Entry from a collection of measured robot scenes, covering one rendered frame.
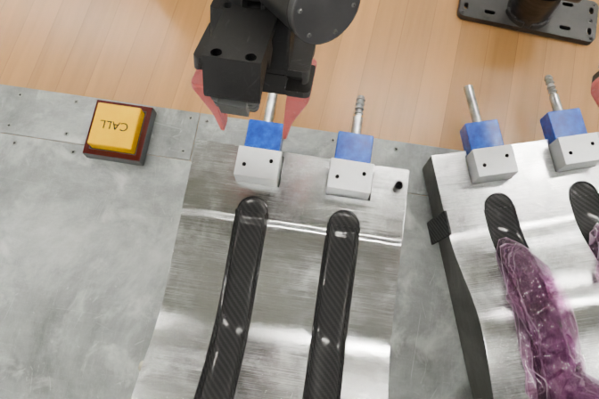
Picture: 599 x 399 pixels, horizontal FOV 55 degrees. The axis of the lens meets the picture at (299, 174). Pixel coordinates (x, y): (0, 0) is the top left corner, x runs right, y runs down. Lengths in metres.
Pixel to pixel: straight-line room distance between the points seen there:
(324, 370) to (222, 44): 0.38
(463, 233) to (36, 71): 0.63
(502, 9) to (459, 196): 0.32
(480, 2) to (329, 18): 0.53
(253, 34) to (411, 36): 0.47
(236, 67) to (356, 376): 0.37
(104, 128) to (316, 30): 0.44
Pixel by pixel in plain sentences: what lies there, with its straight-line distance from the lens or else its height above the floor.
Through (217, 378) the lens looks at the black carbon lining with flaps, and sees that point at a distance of 0.64.
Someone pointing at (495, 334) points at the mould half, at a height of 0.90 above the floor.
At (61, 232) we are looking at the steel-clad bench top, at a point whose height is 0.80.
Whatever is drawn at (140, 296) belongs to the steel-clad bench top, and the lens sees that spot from 0.77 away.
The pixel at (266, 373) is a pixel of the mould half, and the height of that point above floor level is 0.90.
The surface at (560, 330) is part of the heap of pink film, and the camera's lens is 0.67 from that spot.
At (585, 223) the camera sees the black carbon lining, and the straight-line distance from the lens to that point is 0.79.
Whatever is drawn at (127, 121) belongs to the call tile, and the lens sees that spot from 0.80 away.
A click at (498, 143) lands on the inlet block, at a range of 0.76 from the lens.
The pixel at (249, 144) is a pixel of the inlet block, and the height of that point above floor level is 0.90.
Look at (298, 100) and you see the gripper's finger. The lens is 0.51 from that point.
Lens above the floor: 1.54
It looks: 73 degrees down
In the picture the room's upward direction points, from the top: straight up
